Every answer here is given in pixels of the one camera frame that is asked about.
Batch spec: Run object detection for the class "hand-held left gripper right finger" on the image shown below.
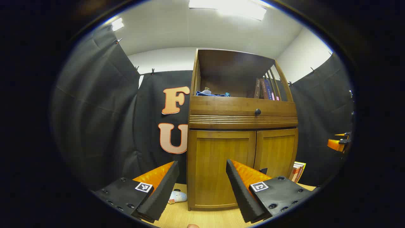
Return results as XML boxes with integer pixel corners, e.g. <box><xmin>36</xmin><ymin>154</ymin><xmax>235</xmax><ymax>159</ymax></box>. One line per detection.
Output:
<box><xmin>226</xmin><ymin>159</ymin><xmax>317</xmax><ymax>224</ymax></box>

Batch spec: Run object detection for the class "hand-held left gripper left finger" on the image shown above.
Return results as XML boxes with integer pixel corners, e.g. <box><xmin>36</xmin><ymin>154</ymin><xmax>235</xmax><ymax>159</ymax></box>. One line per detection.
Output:
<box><xmin>92</xmin><ymin>161</ymin><xmax>180</xmax><ymax>224</ymax></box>

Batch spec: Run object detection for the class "wooden shoe cabinet door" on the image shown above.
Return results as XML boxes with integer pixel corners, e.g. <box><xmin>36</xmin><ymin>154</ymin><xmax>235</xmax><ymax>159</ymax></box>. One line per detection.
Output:
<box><xmin>254</xmin><ymin>128</ymin><xmax>298</xmax><ymax>181</ymax></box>
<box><xmin>189</xmin><ymin>130</ymin><xmax>256</xmax><ymax>209</ymax></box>

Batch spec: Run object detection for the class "wooden double-door shoe cabinet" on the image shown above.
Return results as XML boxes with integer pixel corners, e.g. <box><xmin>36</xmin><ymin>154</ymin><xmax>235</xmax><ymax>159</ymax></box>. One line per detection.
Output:
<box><xmin>187</xmin><ymin>48</ymin><xmax>299</xmax><ymax>212</ymax></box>

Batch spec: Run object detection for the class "white plush toy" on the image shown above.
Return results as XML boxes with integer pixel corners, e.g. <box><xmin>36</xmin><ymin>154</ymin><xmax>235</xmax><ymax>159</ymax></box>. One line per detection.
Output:
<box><xmin>168</xmin><ymin>189</ymin><xmax>188</xmax><ymax>204</ymax></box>

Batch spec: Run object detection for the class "red and yellow book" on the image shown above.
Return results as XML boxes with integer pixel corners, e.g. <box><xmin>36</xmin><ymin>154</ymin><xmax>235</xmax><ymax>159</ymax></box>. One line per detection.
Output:
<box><xmin>290</xmin><ymin>161</ymin><xmax>307</xmax><ymax>183</ymax></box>

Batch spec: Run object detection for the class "blue fabric item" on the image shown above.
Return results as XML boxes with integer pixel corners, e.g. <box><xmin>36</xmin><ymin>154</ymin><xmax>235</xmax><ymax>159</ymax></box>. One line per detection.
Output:
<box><xmin>196</xmin><ymin>90</ymin><xmax>231</xmax><ymax>97</ymax></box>

